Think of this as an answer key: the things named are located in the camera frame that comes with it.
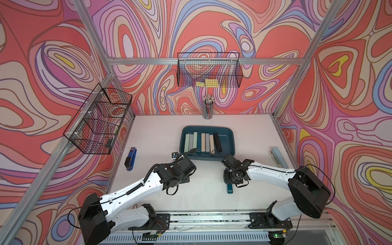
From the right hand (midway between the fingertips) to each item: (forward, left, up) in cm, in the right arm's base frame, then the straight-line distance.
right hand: (228, 184), depth 86 cm
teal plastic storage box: (+31, -4, +3) cm, 31 cm away
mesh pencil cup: (+51, +8, +19) cm, 55 cm away
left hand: (+1, +24, +11) cm, 26 cm away
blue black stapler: (+15, +59, +4) cm, 61 cm away
